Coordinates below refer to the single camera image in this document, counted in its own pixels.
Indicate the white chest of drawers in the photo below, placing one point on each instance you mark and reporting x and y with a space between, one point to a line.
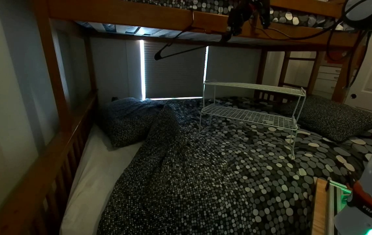
328 78

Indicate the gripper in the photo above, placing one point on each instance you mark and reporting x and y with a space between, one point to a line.
240 14

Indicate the dotted dark duvet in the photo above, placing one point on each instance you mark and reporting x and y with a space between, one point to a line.
225 176

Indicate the dotted bedding of bunk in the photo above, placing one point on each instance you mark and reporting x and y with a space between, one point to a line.
298 18

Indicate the window with grey blind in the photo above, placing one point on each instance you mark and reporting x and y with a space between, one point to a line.
174 71

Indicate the black clothes hanger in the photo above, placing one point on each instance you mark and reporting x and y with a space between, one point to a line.
179 53

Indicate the wooden bunk bed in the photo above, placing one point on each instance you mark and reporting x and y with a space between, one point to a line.
58 107

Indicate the white bed sheet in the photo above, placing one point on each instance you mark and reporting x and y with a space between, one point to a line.
91 182

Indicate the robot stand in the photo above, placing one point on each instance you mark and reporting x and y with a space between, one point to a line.
321 209

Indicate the dark speckled pillow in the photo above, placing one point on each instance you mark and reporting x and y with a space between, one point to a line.
331 119
125 120

